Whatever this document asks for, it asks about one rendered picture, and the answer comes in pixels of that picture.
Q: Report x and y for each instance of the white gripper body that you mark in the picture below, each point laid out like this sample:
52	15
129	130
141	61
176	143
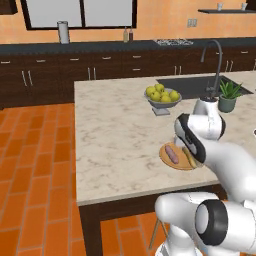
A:
206	106

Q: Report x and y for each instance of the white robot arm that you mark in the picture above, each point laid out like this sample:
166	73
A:
233	166

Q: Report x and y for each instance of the grey fruit bowl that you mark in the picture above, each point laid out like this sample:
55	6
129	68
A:
162	106

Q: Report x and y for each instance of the pink sausage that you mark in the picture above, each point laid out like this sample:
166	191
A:
172	154

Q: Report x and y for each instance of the potted green plant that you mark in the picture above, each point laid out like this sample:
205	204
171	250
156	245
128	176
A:
228	96

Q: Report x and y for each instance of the dark sink basin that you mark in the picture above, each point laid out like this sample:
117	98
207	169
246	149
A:
186	86

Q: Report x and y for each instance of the yellow-green apple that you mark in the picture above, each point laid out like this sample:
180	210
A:
155	96
150	90
174	95
165	98
159	87

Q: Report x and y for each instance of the black curved tap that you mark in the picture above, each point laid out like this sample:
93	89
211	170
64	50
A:
218	66

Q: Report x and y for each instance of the marble-topped kitchen island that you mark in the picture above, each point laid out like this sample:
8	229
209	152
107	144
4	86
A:
116	133

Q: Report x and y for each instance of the white cup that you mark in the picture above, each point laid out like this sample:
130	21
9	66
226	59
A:
219	6
244	6

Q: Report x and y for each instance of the dark brown bottle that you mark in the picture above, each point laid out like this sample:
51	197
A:
131	35

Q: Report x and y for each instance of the tan bottle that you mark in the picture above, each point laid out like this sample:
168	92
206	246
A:
125	35

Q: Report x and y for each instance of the wooden stool leg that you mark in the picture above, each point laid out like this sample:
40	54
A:
156	235

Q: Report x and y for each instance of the dark wood cupboard run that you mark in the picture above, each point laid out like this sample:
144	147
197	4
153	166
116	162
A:
66	73

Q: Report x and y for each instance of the black-framed window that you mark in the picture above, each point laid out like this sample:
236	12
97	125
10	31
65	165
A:
80	13

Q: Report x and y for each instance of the grey wall socket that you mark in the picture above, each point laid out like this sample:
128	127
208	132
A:
192	23

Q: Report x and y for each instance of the dark wall shelf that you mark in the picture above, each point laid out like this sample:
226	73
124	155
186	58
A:
226	11

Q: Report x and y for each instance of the dark wall cupboard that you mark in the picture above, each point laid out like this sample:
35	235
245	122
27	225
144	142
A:
7	6

